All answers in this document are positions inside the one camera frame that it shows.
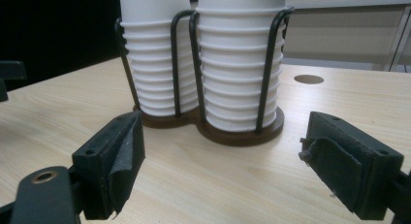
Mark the black wire cup holder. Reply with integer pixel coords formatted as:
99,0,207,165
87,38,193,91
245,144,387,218
114,7,296,147

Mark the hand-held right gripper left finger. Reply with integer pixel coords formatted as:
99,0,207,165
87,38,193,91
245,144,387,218
71,111,146,220

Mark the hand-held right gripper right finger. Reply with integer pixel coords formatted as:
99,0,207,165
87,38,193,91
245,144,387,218
299,111,405,221

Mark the stack of white paper cups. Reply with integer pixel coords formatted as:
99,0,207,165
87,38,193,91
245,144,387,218
118,0,200,117
195,0,288,133

